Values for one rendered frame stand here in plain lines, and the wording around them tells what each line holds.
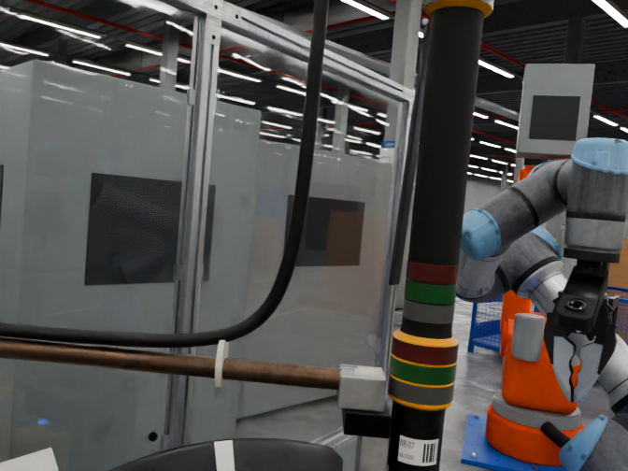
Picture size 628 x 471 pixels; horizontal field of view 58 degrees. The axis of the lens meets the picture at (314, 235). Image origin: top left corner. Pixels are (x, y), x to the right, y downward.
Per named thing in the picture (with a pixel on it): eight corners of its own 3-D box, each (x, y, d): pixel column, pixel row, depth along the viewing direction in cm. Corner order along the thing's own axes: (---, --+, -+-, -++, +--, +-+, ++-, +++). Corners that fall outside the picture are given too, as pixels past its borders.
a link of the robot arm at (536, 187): (496, 186, 94) (526, 184, 83) (553, 152, 95) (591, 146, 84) (519, 227, 95) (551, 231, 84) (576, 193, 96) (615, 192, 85)
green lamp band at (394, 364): (392, 382, 36) (394, 363, 36) (386, 363, 41) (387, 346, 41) (462, 389, 36) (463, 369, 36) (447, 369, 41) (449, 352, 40)
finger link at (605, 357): (612, 375, 77) (620, 311, 77) (610, 378, 76) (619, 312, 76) (575, 367, 80) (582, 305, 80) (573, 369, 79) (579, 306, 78)
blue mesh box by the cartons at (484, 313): (465, 351, 718) (473, 274, 713) (513, 340, 807) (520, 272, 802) (534, 370, 655) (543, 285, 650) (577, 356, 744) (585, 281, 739)
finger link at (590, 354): (602, 400, 82) (609, 336, 82) (595, 410, 77) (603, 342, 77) (578, 394, 84) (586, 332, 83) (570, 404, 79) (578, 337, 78)
